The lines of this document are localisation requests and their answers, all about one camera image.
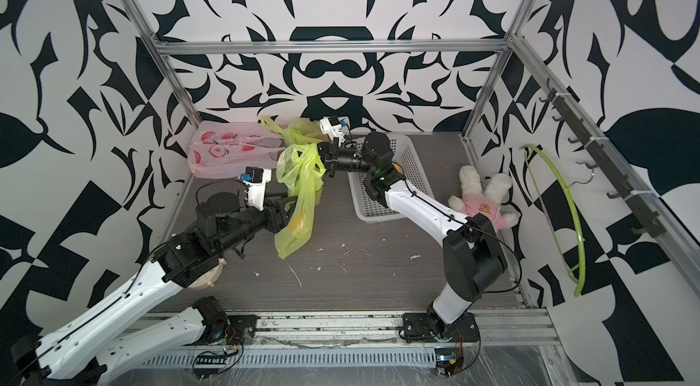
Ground white plastic basket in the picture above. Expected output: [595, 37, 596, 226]
[347, 134, 434, 224]

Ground green avocado plastic bag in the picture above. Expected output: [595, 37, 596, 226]
[275, 143, 326, 259]

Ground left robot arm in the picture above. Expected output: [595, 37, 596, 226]
[11, 192, 296, 385]

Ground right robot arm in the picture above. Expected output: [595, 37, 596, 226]
[318, 132, 508, 332]

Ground pink plastic bag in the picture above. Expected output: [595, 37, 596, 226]
[187, 121, 285, 179]

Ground beige alarm clock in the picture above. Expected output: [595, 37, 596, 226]
[188, 258, 227, 290]

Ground plush bunny toy pink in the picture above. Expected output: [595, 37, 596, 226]
[448, 165, 520, 230]

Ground green hoop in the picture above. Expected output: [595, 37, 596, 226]
[521, 143, 587, 298]

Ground black hook rack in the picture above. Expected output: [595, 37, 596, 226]
[541, 80, 667, 238]

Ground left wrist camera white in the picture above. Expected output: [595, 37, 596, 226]
[240, 166, 273, 211]

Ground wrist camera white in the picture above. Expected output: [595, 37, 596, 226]
[319, 116, 347, 148]
[240, 166, 273, 211]

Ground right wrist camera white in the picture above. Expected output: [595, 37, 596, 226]
[319, 116, 347, 148]

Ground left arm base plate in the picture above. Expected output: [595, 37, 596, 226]
[177, 306, 259, 347]

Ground aluminium frame bar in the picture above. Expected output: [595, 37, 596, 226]
[154, 39, 507, 56]

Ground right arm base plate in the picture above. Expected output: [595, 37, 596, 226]
[398, 312, 481, 343]

